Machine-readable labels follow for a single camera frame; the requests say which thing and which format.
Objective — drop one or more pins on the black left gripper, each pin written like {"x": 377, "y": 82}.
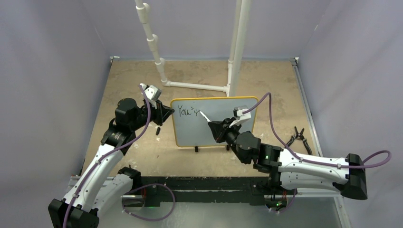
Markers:
{"x": 161, "y": 113}

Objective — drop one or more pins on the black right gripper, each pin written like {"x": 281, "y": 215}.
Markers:
{"x": 222, "y": 128}

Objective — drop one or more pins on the white whiteboard marker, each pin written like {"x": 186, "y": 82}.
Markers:
{"x": 204, "y": 116}

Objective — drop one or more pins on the yellow framed whiteboard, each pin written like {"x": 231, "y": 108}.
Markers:
{"x": 191, "y": 128}

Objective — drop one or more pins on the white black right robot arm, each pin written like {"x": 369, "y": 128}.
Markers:
{"x": 289, "y": 171}

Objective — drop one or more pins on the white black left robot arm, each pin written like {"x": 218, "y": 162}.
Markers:
{"x": 90, "y": 198}

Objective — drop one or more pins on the black pliers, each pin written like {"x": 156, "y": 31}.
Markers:
{"x": 299, "y": 136}

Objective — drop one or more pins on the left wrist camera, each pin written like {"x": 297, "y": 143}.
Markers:
{"x": 152, "y": 93}

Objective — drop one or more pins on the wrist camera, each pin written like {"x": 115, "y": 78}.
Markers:
{"x": 241, "y": 115}
{"x": 152, "y": 93}

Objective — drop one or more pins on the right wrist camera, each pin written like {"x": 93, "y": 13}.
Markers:
{"x": 241, "y": 115}

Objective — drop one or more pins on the white PVC pipe frame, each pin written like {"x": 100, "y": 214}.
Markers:
{"x": 197, "y": 29}

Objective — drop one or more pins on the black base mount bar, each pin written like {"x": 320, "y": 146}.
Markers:
{"x": 256, "y": 191}

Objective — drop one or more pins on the aluminium table edge rail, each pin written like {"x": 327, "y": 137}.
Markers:
{"x": 338, "y": 200}

